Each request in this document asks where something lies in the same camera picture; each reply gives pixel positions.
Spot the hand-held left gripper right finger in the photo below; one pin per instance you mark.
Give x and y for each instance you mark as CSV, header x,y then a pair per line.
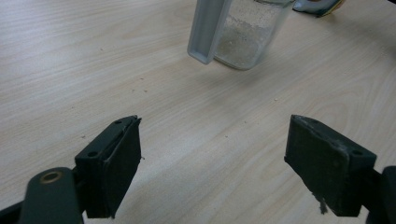
x,y
320,168

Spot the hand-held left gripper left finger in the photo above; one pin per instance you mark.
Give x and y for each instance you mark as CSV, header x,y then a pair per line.
x,y
118,161

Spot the glass jar with grey lid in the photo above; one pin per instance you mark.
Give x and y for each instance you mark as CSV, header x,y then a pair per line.
x,y
246,37

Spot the yellow and green spout pouch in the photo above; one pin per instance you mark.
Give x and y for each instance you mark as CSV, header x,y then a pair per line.
x,y
317,6

